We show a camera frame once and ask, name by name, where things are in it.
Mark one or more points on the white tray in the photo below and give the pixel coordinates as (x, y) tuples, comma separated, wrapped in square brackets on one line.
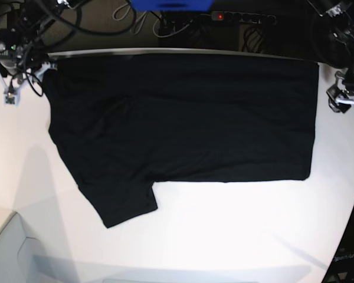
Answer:
[(18, 253)]

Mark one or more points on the black graphic t-shirt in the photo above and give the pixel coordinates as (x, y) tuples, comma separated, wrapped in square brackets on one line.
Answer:
[(123, 123)]

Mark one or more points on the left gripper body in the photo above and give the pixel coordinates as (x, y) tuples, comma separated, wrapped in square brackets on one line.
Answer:
[(341, 93)]

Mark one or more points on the black power strip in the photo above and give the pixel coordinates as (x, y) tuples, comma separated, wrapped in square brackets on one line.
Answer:
[(243, 17)]

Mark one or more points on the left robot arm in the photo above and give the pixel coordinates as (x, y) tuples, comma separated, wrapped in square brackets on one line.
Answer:
[(340, 15)]

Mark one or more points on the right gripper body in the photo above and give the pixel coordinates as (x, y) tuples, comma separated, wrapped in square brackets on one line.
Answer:
[(22, 78)]

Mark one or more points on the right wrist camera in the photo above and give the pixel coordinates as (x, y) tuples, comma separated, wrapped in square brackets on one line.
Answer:
[(11, 99)]

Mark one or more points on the blue box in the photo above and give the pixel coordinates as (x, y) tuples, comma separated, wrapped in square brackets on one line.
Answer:
[(172, 5)]

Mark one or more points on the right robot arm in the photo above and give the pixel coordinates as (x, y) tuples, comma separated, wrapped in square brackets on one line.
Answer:
[(23, 55)]

